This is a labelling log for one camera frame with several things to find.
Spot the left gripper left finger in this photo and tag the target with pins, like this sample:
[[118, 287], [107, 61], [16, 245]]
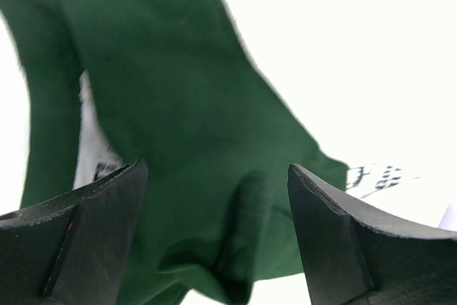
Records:
[[73, 248]]

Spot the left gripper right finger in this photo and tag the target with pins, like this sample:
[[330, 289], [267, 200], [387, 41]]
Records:
[[354, 253]]

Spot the white and green t shirt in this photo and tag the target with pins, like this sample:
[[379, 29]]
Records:
[[171, 85]]

